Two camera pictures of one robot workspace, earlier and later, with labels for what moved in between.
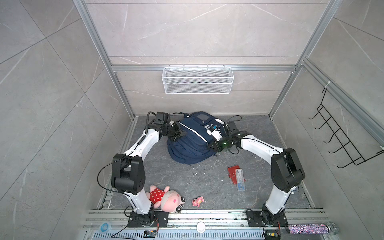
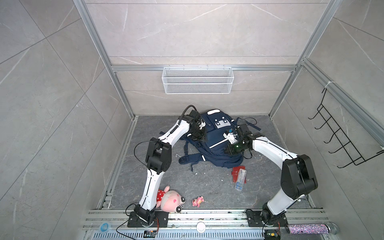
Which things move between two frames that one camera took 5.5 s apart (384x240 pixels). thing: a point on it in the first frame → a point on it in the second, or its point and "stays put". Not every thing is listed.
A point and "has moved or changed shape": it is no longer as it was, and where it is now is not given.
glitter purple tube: [330, 228] stays put
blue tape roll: [105, 227] stays put
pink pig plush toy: [170, 201] stays put
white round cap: [201, 227] stays put
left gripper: [178, 132] → [202, 137]
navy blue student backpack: [191, 147] has moved or changed shape
